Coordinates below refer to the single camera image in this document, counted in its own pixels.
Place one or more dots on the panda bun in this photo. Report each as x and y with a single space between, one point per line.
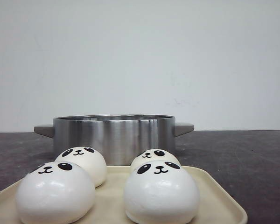
55 193
153 155
89 159
161 192

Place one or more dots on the stainless steel steamer pot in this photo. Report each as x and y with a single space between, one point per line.
119 138

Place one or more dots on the cream rectangular plastic tray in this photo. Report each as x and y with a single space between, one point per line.
216 205

